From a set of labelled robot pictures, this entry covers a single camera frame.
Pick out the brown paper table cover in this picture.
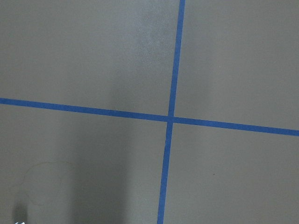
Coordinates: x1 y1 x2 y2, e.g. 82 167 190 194
0 0 299 224

